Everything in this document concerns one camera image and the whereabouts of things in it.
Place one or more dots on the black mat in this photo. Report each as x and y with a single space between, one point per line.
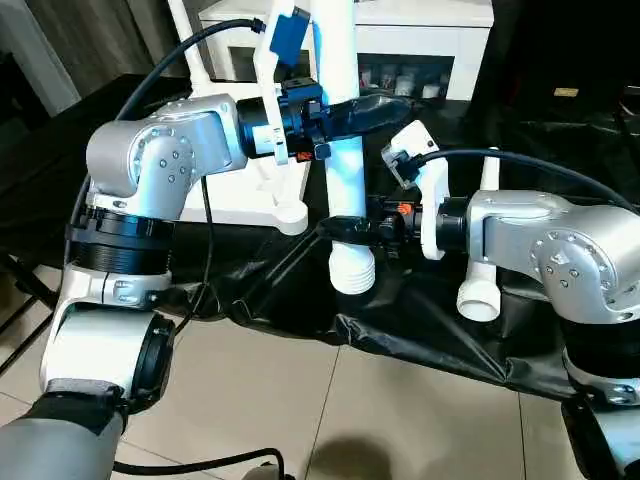
525 125

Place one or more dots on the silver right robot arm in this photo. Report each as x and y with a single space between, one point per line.
550 240

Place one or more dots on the white cabinet with glass doors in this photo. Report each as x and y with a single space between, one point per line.
425 35

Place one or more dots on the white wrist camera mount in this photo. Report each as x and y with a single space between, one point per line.
432 200
272 100

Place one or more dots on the white plastic table leg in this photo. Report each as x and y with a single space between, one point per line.
480 295
342 175
192 50

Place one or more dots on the black folding table frame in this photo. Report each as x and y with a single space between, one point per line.
25 310

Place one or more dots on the white plastic table top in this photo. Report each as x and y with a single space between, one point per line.
250 200

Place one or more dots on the small yellow tag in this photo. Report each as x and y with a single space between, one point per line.
566 92

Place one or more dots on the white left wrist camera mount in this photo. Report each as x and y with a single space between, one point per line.
272 100

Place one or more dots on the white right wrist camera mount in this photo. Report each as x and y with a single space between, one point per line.
432 200

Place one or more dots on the grey curtain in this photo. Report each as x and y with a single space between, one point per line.
90 45

